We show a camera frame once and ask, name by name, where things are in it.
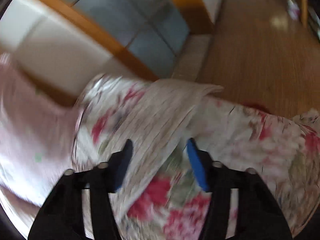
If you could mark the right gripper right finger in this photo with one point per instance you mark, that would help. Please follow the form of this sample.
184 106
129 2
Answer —
200 162

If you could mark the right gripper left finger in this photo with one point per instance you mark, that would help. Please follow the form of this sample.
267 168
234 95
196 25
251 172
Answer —
118 165

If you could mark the cream knitted garment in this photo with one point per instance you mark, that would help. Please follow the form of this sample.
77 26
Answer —
155 125

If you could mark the floral bed quilt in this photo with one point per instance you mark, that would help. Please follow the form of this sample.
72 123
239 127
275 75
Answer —
283 152

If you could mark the pink white pillow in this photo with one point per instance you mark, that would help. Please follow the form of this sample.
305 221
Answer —
37 136

